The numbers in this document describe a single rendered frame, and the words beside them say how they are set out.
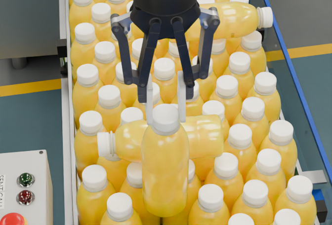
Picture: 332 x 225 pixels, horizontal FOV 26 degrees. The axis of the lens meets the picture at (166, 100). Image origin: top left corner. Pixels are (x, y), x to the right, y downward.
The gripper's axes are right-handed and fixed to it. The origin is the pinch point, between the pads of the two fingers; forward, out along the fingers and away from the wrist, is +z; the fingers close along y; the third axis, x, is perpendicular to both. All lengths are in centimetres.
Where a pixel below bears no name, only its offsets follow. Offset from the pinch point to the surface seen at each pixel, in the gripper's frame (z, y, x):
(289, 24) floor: 131, 73, 176
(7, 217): 20.3, -23.9, -1.9
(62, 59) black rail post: 38, -17, 54
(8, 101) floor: 131, -48, 139
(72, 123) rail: 33.3, -15.1, 29.5
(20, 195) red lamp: 20.3, -22.1, 2.0
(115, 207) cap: 21.7, -7.8, -0.7
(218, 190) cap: 21.7, 8.3, 0.8
